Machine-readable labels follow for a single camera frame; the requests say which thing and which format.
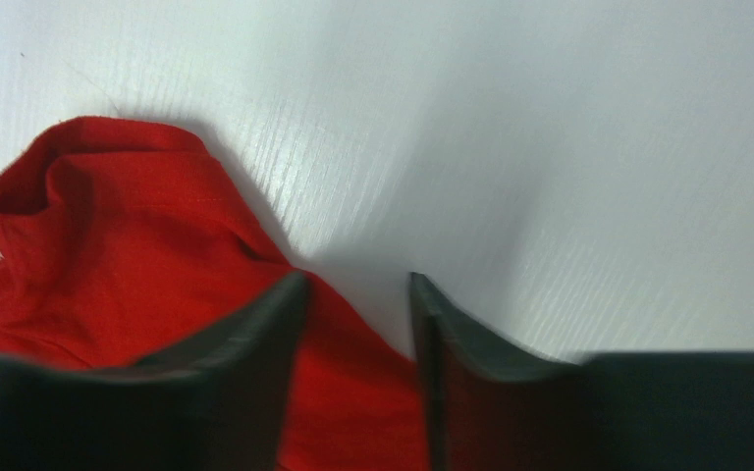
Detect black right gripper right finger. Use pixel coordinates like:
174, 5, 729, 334
409, 273, 754, 470

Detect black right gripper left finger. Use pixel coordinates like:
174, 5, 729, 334
0, 272, 309, 470

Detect red t-shirt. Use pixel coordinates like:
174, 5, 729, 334
0, 117, 428, 470

